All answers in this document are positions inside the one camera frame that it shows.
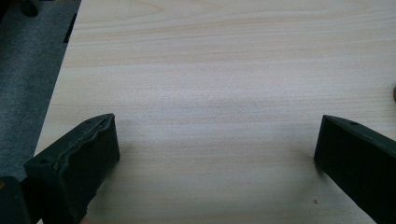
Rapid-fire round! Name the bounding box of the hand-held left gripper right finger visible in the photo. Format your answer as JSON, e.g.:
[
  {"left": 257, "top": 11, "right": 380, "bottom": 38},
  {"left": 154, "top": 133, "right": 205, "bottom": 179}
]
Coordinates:
[{"left": 313, "top": 114, "right": 396, "bottom": 224}]

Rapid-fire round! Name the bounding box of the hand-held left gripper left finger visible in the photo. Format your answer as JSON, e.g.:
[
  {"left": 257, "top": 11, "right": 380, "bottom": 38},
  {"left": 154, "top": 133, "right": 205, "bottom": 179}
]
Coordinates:
[{"left": 23, "top": 113, "right": 121, "bottom": 224}]

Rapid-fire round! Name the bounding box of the small black floor object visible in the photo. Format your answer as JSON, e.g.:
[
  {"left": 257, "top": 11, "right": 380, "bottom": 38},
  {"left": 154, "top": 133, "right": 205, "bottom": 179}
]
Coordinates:
[{"left": 19, "top": 0, "right": 40, "bottom": 19}]

